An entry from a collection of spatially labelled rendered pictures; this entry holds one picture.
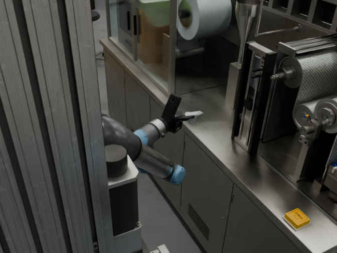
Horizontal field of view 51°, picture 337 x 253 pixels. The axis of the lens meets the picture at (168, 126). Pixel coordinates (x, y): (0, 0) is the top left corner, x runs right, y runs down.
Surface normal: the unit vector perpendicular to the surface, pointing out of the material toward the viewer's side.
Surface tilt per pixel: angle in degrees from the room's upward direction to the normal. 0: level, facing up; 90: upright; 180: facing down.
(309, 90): 92
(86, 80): 90
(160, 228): 0
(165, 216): 0
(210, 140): 0
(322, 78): 92
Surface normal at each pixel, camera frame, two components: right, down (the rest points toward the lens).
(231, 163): 0.02, -0.83
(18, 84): 0.44, 0.51
